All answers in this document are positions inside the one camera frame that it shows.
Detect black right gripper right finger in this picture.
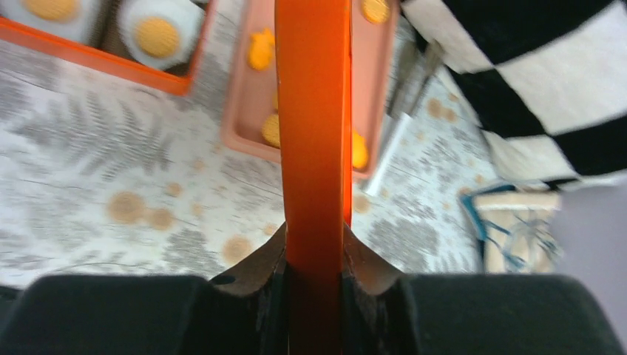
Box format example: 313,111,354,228
342,227,625,354

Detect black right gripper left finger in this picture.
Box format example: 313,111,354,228
1,227,287,354

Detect pink cookie tray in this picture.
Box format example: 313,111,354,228
221,1,400,180

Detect orange box lid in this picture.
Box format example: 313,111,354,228
275,1,351,354

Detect round yellow biscuit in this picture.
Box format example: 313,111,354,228
134,17,180,58
361,0,391,24
22,0,81,23
261,113,280,149

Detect orange compartment box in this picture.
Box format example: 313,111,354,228
1,1,216,95

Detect metal tongs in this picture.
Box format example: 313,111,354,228
362,40,444,196

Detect cream blue printed cloth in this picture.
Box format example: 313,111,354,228
459,184,563,274

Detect orange fish-shaped cookie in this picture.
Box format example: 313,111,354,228
247,27,275,71
352,129,369,169

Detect floral tablecloth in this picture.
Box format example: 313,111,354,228
1,1,496,288

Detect black white checkered pillow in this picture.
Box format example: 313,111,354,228
401,1,626,187

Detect white paper cupcake liner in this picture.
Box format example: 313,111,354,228
117,1,205,70
1,0,104,44

